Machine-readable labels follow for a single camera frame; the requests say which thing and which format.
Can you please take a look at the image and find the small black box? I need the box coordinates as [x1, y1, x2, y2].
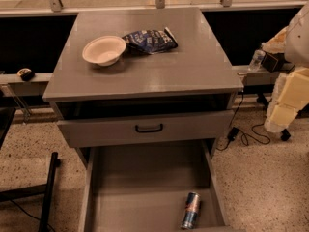
[262, 53, 285, 73]

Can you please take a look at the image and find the grey drawer cabinet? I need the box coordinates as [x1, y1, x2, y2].
[43, 8, 242, 162]

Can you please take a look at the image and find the black metal stand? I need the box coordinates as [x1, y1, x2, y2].
[0, 152, 60, 232]

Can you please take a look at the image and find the grey open middle drawer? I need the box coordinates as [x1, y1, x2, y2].
[78, 140, 246, 232]

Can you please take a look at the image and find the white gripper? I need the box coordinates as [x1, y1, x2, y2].
[262, 27, 309, 133]

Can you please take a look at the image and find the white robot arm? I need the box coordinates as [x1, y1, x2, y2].
[262, 2, 309, 132]

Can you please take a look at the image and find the blue chip bag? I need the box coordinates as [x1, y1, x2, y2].
[123, 27, 178, 55]

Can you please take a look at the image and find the grey top drawer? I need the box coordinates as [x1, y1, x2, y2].
[58, 110, 233, 148]

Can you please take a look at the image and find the black table leg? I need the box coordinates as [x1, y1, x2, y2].
[257, 93, 291, 141]

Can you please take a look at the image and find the yellow black tape measure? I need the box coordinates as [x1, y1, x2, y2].
[17, 68, 35, 81]

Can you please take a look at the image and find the black drawer handle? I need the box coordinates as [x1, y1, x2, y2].
[135, 124, 164, 133]

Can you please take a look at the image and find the clear water bottle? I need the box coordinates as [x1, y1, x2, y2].
[248, 49, 266, 72]

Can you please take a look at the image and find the white paper bowl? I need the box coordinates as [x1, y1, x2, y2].
[82, 36, 126, 67]

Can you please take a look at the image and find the blue silver redbull can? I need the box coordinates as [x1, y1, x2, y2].
[181, 192, 201, 229]

